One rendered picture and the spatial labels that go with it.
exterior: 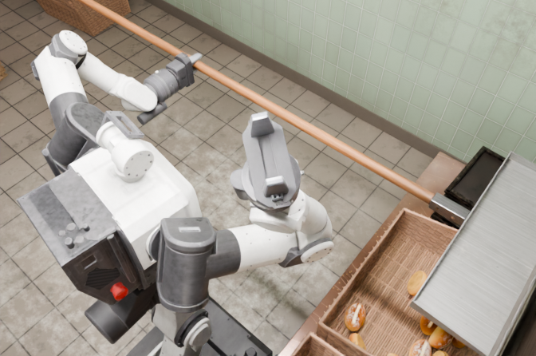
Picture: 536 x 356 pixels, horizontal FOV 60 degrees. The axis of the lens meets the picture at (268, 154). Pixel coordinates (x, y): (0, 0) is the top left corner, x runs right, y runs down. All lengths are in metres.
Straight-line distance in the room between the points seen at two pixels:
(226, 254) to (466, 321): 0.54
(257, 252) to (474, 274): 0.52
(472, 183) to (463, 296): 0.76
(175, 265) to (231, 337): 1.23
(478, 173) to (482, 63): 0.76
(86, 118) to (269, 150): 0.61
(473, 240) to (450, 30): 1.42
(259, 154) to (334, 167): 2.18
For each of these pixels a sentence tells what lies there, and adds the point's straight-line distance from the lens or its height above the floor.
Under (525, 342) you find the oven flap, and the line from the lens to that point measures 0.90.
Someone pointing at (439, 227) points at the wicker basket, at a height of 0.75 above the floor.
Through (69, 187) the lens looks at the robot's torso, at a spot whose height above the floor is 1.40.
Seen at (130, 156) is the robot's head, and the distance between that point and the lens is 0.90.
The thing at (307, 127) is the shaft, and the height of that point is 1.20.
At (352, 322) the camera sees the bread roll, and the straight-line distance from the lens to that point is 1.66.
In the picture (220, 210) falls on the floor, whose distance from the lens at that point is 2.60.
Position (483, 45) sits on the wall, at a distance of 2.44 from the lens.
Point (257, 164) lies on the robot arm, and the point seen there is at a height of 1.69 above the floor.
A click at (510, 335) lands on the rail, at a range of 0.87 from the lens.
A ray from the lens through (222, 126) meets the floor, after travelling 2.99.
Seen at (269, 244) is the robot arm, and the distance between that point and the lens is 0.97.
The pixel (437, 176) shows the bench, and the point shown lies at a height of 0.58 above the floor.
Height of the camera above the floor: 2.17
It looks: 50 degrees down
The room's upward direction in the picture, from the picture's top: straight up
